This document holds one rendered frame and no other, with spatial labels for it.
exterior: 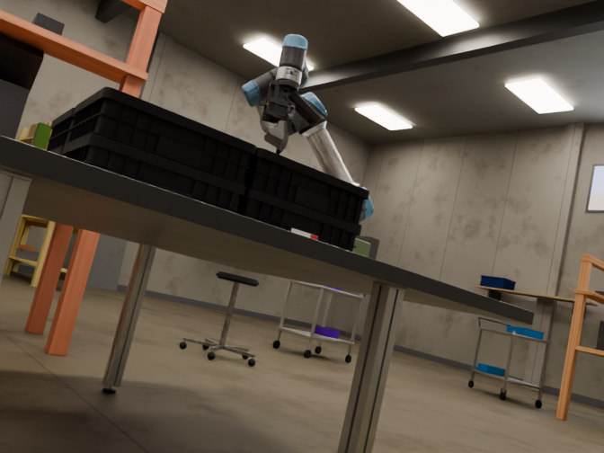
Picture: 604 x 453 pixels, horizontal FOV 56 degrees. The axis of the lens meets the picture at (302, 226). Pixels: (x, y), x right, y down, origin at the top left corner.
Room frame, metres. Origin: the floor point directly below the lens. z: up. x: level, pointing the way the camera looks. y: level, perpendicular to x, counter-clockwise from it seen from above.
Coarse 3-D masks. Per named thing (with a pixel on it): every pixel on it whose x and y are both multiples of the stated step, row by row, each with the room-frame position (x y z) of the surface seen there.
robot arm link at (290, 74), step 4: (280, 68) 1.60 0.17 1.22; (284, 68) 1.60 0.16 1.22; (288, 68) 1.59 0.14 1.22; (292, 68) 1.59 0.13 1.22; (296, 68) 1.60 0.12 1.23; (280, 72) 1.60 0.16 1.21; (284, 72) 1.59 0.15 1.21; (288, 72) 1.59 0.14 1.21; (292, 72) 1.59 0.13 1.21; (296, 72) 1.60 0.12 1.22; (300, 72) 1.61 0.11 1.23; (276, 76) 1.62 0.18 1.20; (280, 76) 1.60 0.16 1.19; (284, 76) 1.59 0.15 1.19; (288, 76) 1.59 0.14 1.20; (292, 76) 1.59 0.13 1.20; (296, 76) 1.60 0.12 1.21; (300, 76) 1.62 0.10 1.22; (276, 80) 1.62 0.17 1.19; (288, 80) 1.60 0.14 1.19; (292, 80) 1.60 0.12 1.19; (296, 80) 1.60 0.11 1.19; (300, 80) 1.62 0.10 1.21
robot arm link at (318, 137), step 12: (300, 96) 2.09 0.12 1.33; (312, 96) 2.06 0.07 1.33; (312, 108) 2.06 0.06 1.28; (300, 120) 2.08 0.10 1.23; (324, 120) 2.10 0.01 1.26; (300, 132) 2.12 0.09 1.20; (312, 132) 2.10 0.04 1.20; (324, 132) 2.11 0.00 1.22; (312, 144) 2.12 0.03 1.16; (324, 144) 2.11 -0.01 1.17; (324, 156) 2.12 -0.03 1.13; (336, 156) 2.12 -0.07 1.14; (324, 168) 2.14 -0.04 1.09; (336, 168) 2.12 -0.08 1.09; (348, 180) 2.14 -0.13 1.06; (372, 204) 2.15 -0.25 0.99; (360, 216) 2.16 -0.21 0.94
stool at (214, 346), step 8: (224, 272) 4.49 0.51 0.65; (232, 280) 4.46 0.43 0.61; (240, 280) 4.46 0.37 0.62; (248, 280) 4.47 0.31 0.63; (256, 280) 4.57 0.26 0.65; (232, 296) 4.60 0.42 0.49; (232, 304) 4.60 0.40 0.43; (232, 312) 4.61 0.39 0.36; (224, 328) 4.60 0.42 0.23; (224, 336) 4.60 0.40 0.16; (184, 344) 4.53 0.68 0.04; (208, 344) 4.58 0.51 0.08; (216, 344) 4.59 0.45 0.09; (224, 344) 4.61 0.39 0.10; (240, 352) 4.53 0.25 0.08; (248, 352) 4.52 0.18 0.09; (248, 360) 4.49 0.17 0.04
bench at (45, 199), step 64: (0, 192) 0.84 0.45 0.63; (64, 192) 0.99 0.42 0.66; (128, 192) 0.91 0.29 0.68; (0, 256) 0.86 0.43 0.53; (192, 256) 2.68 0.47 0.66; (256, 256) 1.54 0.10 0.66; (320, 256) 1.18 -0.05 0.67; (128, 320) 2.54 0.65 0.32; (384, 320) 1.41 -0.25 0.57; (512, 320) 1.76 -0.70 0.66; (384, 384) 1.44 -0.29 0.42
